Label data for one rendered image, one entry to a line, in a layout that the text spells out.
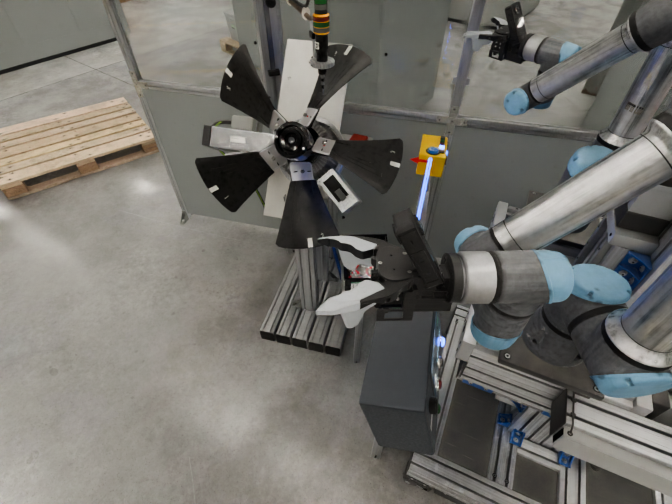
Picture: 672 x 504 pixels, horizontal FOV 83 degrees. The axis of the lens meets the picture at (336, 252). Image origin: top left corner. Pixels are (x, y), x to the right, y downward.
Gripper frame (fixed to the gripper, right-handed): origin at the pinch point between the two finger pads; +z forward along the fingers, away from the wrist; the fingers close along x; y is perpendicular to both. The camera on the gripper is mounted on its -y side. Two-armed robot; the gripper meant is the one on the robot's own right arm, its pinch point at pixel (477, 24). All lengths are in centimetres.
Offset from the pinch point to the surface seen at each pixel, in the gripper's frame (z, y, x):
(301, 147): 9, 16, -72
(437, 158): -9.9, 35.9, -26.3
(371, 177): -11, 23, -61
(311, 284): 23, 106, -75
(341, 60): 17.2, -0.3, -46.4
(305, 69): 44, 12, -44
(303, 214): 0, 33, -81
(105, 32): 580, 129, -22
